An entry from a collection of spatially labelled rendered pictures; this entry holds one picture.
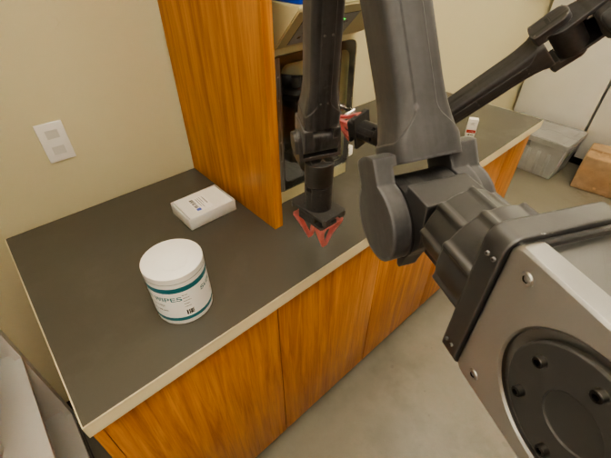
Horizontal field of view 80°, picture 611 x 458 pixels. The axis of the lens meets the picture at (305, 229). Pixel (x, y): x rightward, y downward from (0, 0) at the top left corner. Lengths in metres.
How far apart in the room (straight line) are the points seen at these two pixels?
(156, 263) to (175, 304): 0.10
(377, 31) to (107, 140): 1.09
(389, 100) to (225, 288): 0.71
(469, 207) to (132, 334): 0.78
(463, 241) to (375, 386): 1.63
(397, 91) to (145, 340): 0.74
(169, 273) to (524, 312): 0.68
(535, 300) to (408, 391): 1.68
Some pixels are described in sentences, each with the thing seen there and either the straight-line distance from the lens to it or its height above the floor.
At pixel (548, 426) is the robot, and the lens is 0.25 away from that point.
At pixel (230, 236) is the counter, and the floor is 0.94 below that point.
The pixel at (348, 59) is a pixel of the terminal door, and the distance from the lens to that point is 1.19.
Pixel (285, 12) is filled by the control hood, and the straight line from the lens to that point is 0.92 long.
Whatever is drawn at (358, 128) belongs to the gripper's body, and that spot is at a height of 1.20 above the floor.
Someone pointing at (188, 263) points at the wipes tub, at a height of 1.09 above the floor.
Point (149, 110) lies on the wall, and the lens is 1.35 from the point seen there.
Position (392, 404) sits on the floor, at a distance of 1.84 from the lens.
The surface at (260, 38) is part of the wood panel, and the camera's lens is 0.87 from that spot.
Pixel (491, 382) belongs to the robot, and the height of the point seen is 1.42.
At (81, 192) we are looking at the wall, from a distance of 1.38.
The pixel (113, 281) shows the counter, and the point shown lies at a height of 0.94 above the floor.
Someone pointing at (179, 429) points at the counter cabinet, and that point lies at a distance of 1.11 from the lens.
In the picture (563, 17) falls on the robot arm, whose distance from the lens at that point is 0.90.
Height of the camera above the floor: 1.64
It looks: 40 degrees down
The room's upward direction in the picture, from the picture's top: straight up
